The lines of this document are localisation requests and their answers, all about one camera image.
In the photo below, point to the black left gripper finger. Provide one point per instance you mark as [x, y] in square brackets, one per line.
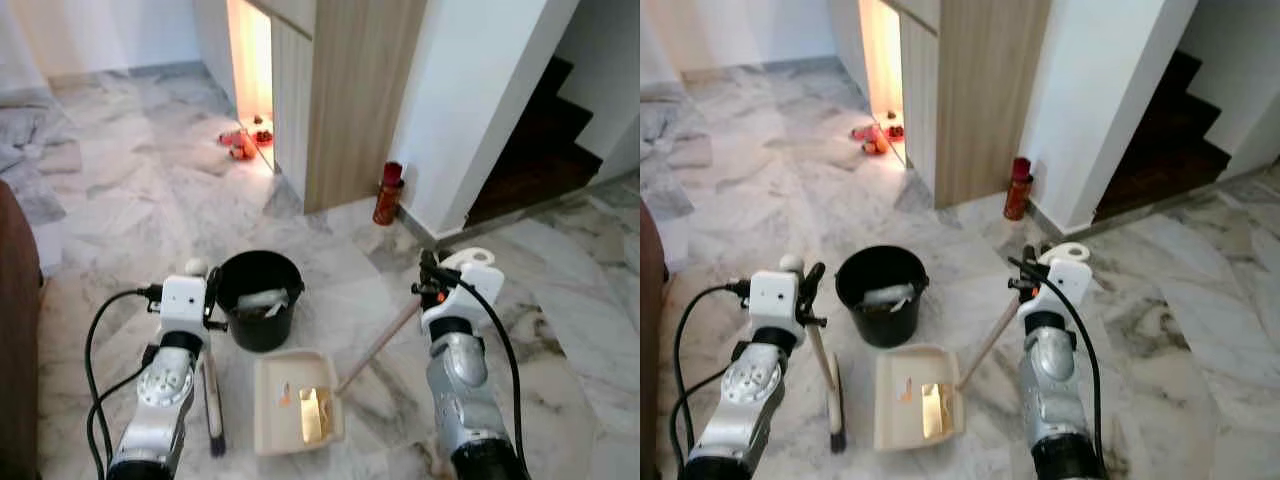
[813, 282]
[212, 290]

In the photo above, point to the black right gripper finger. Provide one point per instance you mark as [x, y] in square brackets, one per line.
[430, 268]
[1030, 260]

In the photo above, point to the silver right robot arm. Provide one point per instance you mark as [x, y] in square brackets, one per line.
[1055, 400]
[465, 390]

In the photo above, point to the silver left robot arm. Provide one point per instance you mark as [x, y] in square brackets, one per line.
[155, 410]
[745, 410]

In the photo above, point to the black plastic bucket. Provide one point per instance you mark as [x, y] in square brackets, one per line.
[880, 328]
[258, 330]

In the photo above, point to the white plastic bottle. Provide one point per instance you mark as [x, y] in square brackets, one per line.
[885, 295]
[260, 298]

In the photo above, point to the red cylindrical can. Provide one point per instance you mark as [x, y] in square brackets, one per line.
[1018, 190]
[388, 195]

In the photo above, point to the yellowish paper scrap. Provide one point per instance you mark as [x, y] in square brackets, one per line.
[937, 408]
[315, 415]

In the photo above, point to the red orange offerings pile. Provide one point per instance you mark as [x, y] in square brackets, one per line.
[878, 135]
[245, 140]

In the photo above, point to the brown fabric sofa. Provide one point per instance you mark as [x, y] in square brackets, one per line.
[648, 300]
[15, 340]

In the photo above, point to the dark wooden staircase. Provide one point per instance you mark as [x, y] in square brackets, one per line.
[540, 140]
[1160, 140]

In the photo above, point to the wood grain cabinet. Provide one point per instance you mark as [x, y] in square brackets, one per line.
[975, 100]
[340, 100]

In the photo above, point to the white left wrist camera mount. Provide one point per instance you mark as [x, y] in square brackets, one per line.
[183, 305]
[777, 300]

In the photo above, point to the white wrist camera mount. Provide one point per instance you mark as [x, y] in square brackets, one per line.
[1062, 285]
[468, 292]
[183, 305]
[777, 300]

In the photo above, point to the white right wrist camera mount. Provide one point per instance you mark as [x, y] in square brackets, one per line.
[468, 292]
[1062, 285]

